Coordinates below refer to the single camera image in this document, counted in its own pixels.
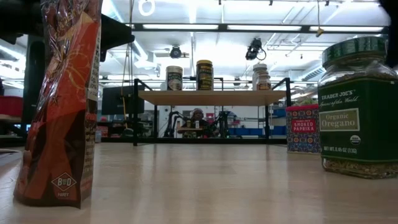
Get white hanging ring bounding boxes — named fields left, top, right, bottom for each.
left=138, top=0, right=155, bottom=17

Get glossy printed bag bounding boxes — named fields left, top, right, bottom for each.
left=14, top=0, right=103, bottom=209

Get red lid paprika tin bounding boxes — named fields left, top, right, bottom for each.
left=285, top=104, right=322, bottom=154

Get red storage bin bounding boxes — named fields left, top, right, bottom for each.
left=0, top=95, right=24, bottom=118

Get green lid oregano jar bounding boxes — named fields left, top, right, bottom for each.
left=317, top=35, right=398, bottom=180

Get wooden shelf black metal legs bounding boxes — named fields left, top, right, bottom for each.
left=132, top=77, right=292, bottom=147

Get yellow lid spice jar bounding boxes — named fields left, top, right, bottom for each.
left=196, top=59, right=215, bottom=91

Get hanging yellow tag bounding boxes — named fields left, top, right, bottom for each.
left=315, top=0, right=325, bottom=37

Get white lid spice bottle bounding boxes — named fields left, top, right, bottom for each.
left=252, top=63, right=269, bottom=91

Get tan lid spice jar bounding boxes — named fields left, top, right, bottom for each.
left=165, top=65, right=184, bottom=91

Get person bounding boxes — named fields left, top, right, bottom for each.
left=182, top=108, right=215, bottom=139

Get blue storage bins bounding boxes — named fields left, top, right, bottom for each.
left=228, top=126, right=287, bottom=137

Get black metal table frame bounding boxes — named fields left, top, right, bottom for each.
left=101, top=21, right=391, bottom=146

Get black monitor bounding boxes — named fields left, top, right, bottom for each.
left=101, top=85, right=146, bottom=116

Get black overhead camera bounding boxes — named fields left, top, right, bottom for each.
left=244, top=37, right=267, bottom=62
left=169, top=45, right=183, bottom=59

